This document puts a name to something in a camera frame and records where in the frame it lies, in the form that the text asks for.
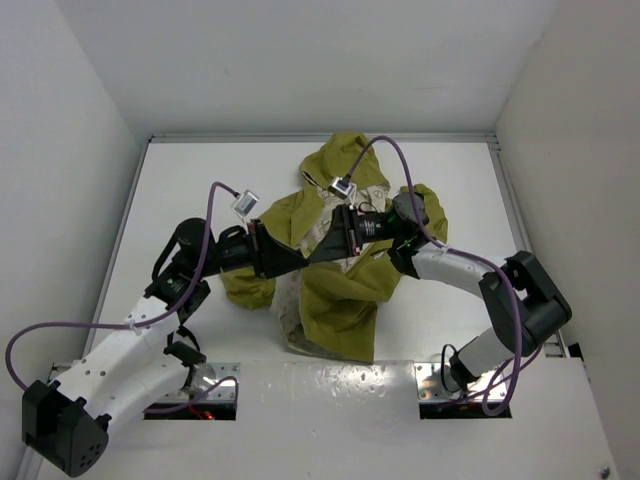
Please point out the metal base plate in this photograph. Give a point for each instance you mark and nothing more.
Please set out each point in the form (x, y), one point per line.
(440, 399)
(209, 393)

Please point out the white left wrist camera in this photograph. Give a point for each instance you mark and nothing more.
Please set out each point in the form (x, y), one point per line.
(244, 203)

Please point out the olive green hooded jacket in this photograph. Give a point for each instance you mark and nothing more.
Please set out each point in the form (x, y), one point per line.
(327, 309)

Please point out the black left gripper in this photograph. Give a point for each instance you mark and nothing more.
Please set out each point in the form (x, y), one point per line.
(267, 255)

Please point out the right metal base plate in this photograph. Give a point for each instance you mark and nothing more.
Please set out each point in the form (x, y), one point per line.
(440, 399)

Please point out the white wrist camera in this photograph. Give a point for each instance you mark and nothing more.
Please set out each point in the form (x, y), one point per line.
(342, 187)
(244, 203)

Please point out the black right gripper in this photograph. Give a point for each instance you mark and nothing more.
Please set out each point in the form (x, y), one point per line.
(344, 236)

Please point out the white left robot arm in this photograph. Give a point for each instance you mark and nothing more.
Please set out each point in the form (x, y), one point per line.
(69, 420)

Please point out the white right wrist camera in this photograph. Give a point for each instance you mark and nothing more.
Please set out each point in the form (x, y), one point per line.
(342, 187)

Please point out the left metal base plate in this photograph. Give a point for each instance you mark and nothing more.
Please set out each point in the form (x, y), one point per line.
(209, 393)

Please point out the aluminium table frame rail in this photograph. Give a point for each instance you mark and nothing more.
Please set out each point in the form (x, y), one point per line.
(174, 138)

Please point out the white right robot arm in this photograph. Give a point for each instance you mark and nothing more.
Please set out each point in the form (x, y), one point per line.
(524, 305)

